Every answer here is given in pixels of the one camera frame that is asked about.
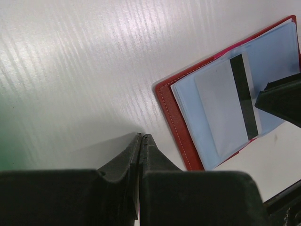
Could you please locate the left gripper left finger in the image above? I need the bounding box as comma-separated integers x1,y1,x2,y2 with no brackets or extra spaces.
0,133,142,226

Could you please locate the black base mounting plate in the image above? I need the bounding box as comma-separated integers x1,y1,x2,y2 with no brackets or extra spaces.
263,180,301,226

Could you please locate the white striped card front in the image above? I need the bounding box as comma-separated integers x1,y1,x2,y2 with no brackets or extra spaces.
195,52,262,157

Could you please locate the red card holder wallet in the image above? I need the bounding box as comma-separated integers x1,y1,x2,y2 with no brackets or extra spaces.
154,15,297,171

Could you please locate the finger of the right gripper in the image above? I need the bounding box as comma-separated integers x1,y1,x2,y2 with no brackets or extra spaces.
255,73,301,127

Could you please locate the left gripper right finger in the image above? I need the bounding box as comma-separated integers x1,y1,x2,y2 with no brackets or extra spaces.
139,134,269,226

